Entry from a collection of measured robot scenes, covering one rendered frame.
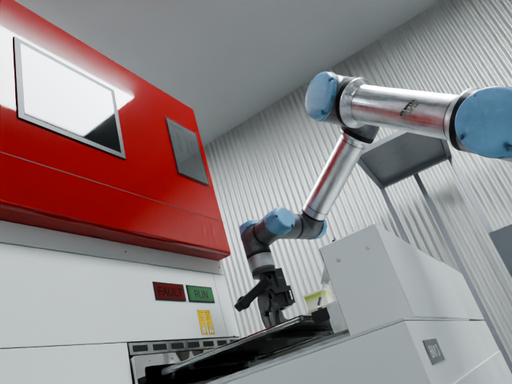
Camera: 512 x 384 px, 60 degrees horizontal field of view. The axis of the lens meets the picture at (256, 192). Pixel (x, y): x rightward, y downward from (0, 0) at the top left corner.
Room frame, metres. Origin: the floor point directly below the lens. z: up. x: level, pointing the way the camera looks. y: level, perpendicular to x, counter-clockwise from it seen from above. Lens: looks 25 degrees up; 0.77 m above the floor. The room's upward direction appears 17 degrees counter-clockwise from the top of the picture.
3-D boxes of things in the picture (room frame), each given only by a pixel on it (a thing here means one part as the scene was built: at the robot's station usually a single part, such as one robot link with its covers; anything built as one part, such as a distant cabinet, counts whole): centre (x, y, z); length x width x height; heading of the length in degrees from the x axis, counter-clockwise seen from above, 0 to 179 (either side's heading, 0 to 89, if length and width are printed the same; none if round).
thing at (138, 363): (1.19, 0.27, 0.89); 0.44 x 0.02 x 0.10; 155
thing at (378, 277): (0.90, -0.23, 0.89); 0.55 x 0.09 x 0.14; 155
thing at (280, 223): (1.21, -0.03, 1.21); 0.11 x 0.11 x 0.08; 42
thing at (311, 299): (1.40, -0.09, 1.00); 0.07 x 0.07 x 0.07; 76
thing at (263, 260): (1.27, 0.05, 1.13); 0.08 x 0.08 x 0.05
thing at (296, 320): (0.95, 0.15, 0.90); 0.37 x 0.01 x 0.01; 65
